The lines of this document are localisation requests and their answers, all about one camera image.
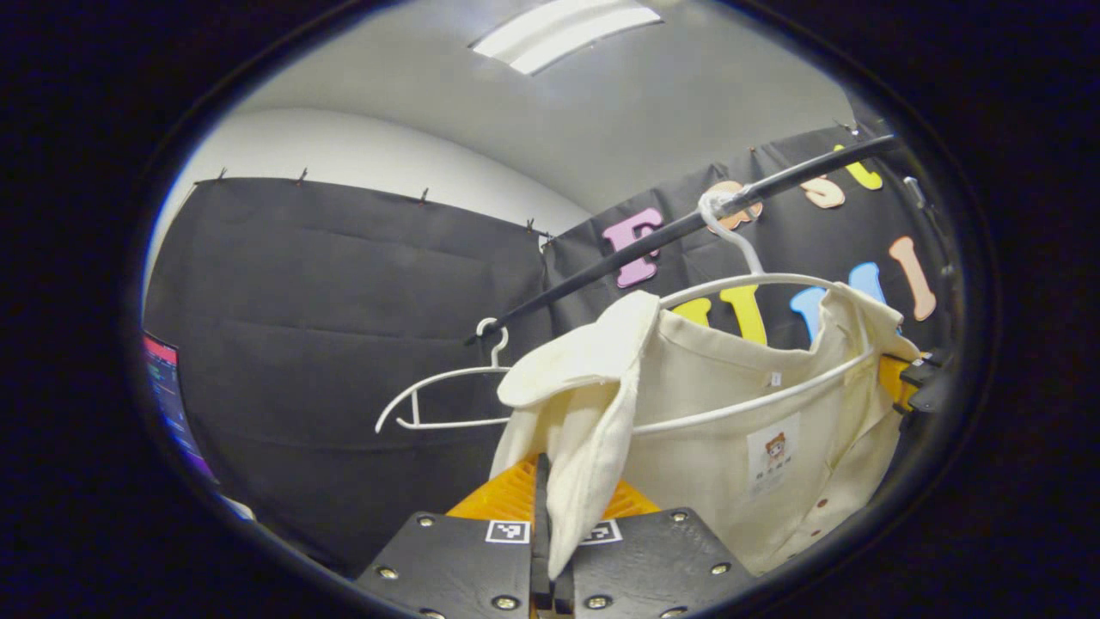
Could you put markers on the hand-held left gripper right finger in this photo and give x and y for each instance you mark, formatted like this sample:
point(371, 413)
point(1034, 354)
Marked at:
point(653, 559)

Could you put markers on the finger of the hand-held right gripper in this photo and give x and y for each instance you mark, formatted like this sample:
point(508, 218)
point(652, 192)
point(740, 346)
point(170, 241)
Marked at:
point(924, 383)

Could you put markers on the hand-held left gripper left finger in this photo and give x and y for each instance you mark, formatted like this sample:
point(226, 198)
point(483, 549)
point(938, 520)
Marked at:
point(464, 559)

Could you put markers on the cream button-up shirt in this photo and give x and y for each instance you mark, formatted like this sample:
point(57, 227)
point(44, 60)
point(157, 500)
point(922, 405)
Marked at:
point(705, 395)

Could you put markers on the black metal clothes rack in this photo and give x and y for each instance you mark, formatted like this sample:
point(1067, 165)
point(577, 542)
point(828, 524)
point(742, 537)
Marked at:
point(653, 242)

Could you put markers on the black backdrop cloth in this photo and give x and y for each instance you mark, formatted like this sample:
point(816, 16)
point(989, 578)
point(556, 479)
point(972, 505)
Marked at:
point(344, 301)

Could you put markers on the computer monitor screen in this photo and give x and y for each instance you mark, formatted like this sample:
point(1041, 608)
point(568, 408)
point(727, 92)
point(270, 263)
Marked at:
point(168, 387)

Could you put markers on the ceiling light panel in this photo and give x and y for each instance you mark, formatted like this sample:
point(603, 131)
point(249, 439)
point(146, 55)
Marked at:
point(559, 34)

